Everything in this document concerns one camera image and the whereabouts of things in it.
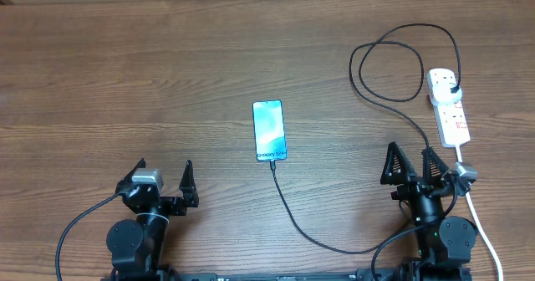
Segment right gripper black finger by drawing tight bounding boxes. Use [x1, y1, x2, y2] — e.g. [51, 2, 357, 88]
[380, 142, 416, 185]
[421, 146, 450, 185]

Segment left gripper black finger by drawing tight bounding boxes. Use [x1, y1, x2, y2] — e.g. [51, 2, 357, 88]
[115, 158, 146, 193]
[179, 160, 199, 207]

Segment blue Samsung Galaxy smartphone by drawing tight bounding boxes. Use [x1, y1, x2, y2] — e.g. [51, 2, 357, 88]
[252, 100, 288, 161]

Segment black charger cable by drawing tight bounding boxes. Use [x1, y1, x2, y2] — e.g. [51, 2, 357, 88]
[269, 23, 463, 256]

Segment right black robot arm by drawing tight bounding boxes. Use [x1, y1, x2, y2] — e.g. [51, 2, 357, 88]
[370, 142, 479, 281]

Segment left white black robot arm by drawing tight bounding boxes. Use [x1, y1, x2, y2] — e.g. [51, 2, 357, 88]
[106, 159, 199, 280]

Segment white charger plug adapter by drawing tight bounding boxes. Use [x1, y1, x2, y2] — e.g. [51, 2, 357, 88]
[429, 83, 463, 106]

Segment white power strip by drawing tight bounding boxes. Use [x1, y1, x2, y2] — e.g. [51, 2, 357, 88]
[426, 68, 471, 148]

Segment white power strip cord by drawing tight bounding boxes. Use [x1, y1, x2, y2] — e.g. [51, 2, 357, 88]
[454, 145, 505, 281]

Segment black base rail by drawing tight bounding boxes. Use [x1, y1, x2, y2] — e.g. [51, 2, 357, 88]
[99, 263, 473, 281]

